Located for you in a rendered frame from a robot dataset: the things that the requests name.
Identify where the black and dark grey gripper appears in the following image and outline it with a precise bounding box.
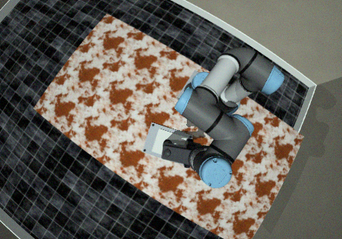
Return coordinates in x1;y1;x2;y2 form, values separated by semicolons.
184;138;209;171

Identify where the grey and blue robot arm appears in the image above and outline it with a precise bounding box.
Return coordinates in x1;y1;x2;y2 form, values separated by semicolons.
161;47;284;188

